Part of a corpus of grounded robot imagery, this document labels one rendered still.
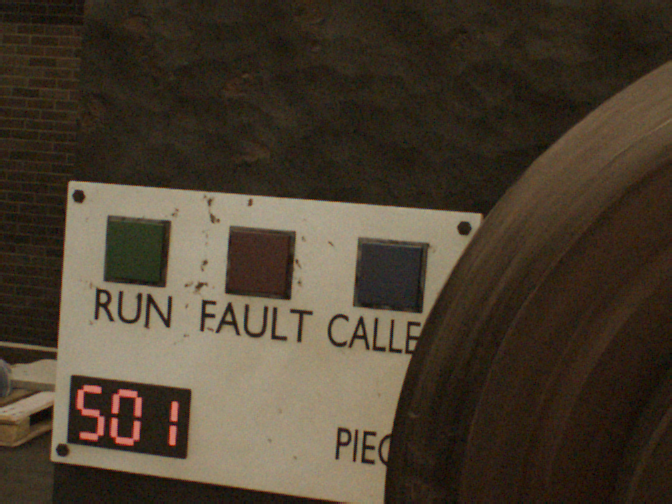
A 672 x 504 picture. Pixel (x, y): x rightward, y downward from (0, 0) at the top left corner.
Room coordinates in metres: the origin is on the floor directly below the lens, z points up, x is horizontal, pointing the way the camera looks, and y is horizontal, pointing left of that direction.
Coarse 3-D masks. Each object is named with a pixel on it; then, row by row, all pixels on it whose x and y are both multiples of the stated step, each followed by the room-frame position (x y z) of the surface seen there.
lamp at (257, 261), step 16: (240, 240) 0.60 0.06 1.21; (256, 240) 0.60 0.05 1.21; (272, 240) 0.59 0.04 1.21; (288, 240) 0.59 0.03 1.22; (240, 256) 0.60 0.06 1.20; (256, 256) 0.60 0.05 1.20; (272, 256) 0.59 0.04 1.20; (240, 272) 0.60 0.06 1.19; (256, 272) 0.60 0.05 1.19; (272, 272) 0.59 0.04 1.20; (240, 288) 0.60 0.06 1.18; (256, 288) 0.60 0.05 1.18; (272, 288) 0.59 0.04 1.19
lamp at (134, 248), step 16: (112, 224) 0.62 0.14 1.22; (128, 224) 0.61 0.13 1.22; (144, 224) 0.61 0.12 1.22; (160, 224) 0.61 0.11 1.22; (112, 240) 0.62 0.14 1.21; (128, 240) 0.61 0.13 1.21; (144, 240) 0.61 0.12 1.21; (160, 240) 0.61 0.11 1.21; (112, 256) 0.62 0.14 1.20; (128, 256) 0.61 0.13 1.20; (144, 256) 0.61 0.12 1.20; (160, 256) 0.61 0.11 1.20; (112, 272) 0.61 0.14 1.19; (128, 272) 0.61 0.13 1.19; (144, 272) 0.61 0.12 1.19; (160, 272) 0.61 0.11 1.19
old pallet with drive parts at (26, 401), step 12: (12, 396) 4.89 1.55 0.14; (24, 396) 4.95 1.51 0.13; (36, 396) 4.92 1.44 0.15; (48, 396) 4.94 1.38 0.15; (0, 408) 5.07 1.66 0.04; (12, 408) 4.63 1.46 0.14; (24, 408) 4.64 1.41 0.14; (36, 408) 4.68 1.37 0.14; (0, 420) 4.49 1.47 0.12; (12, 420) 4.49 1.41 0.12; (24, 420) 4.56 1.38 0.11; (48, 420) 4.95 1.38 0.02; (0, 432) 4.49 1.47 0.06; (12, 432) 4.49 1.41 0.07; (24, 432) 4.57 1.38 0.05; (36, 432) 4.71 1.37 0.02; (0, 444) 4.49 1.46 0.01; (12, 444) 4.49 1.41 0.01
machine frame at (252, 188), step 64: (128, 0) 0.64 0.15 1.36; (192, 0) 0.63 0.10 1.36; (256, 0) 0.62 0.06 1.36; (320, 0) 0.62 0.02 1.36; (384, 0) 0.61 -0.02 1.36; (448, 0) 0.60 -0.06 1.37; (512, 0) 0.59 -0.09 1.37; (576, 0) 0.59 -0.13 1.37; (640, 0) 0.58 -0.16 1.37; (128, 64) 0.64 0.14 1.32; (192, 64) 0.63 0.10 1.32; (256, 64) 0.62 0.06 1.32; (320, 64) 0.62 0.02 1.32; (384, 64) 0.61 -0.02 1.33; (448, 64) 0.60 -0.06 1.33; (512, 64) 0.59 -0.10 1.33; (576, 64) 0.58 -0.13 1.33; (640, 64) 0.58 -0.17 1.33; (128, 128) 0.64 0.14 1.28; (192, 128) 0.63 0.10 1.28; (256, 128) 0.62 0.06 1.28; (320, 128) 0.62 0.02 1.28; (384, 128) 0.61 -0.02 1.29; (448, 128) 0.60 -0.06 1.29; (512, 128) 0.59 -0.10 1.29; (256, 192) 0.62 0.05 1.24; (320, 192) 0.61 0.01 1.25; (384, 192) 0.61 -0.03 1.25; (448, 192) 0.60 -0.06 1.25
